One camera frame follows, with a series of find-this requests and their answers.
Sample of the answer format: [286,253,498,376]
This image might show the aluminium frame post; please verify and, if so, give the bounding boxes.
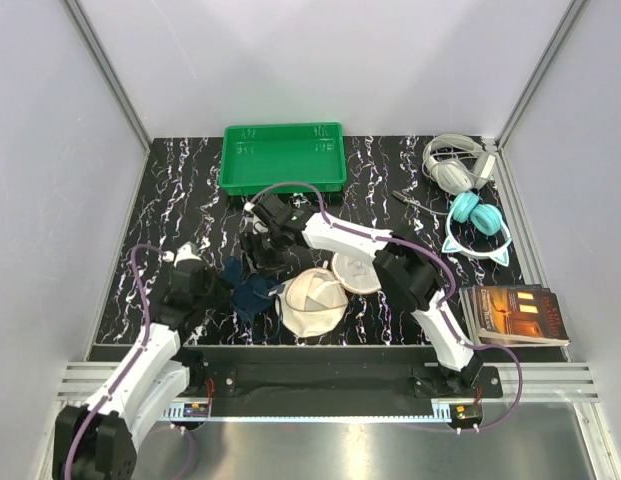
[60,0,152,152]
[495,0,589,150]

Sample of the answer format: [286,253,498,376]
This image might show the green plastic tray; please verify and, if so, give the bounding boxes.
[219,122,348,196]

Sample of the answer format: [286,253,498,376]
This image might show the teal cat ear headphones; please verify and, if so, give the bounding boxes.
[441,191,512,267]

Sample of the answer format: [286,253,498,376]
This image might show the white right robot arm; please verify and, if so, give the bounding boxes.
[242,192,483,397]

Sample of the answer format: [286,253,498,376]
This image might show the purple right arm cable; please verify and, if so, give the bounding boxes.
[244,182,522,434]

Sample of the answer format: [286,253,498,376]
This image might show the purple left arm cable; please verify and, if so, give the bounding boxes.
[64,243,199,480]

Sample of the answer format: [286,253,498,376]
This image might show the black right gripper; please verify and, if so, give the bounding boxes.
[238,227,287,285]

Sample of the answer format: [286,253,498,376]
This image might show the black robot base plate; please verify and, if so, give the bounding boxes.
[201,346,503,421]

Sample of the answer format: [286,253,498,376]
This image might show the right aluminium frame post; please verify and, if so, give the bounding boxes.
[495,0,589,150]

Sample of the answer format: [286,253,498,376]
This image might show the white grey headphones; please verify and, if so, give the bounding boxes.
[422,134,496,196]

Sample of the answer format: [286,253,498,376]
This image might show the left aluminium frame post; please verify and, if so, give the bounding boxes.
[60,0,152,152]

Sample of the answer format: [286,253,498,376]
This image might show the dark orange book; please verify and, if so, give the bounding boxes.
[459,285,571,347]

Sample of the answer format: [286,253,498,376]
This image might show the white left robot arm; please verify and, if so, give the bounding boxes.
[51,259,232,479]

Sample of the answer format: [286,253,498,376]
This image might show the dark blue bra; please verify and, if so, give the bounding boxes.
[220,256,284,342]

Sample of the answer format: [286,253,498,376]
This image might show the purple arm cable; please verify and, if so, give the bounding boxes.
[244,182,522,434]
[64,243,199,480]

